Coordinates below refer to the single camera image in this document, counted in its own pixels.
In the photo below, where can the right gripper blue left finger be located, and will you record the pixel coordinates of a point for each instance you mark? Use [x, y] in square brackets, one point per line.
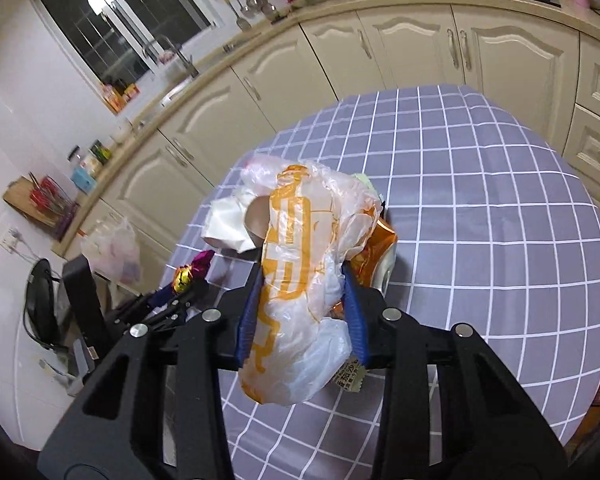
[153, 408]

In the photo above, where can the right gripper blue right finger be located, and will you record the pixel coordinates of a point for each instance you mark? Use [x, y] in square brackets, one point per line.
[451, 407]

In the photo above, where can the purple candy wrapper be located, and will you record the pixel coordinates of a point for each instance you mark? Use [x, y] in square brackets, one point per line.
[197, 269]

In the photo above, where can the white orange plastic bag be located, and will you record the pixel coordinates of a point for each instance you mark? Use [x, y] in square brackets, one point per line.
[319, 219]

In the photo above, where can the orange foil snack bag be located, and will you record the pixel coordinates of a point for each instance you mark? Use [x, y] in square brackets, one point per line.
[374, 265]

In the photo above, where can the white tissue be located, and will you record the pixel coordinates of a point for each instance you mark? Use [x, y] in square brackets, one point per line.
[224, 225]

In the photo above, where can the white paper cup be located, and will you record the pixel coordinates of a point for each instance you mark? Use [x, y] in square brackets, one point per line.
[257, 219]

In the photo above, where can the clear plastic bag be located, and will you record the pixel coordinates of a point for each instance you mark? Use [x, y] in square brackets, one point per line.
[259, 175]

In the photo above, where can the kitchen window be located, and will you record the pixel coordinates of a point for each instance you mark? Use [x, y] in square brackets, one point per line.
[120, 41]

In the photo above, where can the red knife rack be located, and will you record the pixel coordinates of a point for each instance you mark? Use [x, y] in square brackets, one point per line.
[49, 198]

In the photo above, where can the blue small box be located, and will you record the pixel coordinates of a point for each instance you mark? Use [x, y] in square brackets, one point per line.
[83, 181]

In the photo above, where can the clear plastic jar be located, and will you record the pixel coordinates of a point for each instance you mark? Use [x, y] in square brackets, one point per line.
[86, 161]

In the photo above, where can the purple checked tablecloth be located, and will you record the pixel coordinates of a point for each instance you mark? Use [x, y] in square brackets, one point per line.
[494, 230]

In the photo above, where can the white bowl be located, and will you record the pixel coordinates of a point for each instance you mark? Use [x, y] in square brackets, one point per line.
[122, 131]

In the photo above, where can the orange detergent bottle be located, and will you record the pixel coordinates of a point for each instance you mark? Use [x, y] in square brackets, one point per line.
[114, 100]

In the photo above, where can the steel sink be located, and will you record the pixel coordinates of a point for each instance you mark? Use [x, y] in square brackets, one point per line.
[206, 73]

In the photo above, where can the steel faucet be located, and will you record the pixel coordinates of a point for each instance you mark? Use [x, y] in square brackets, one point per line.
[170, 53]

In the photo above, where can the cream lower cabinets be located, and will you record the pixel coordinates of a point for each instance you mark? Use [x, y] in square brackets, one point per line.
[542, 63]

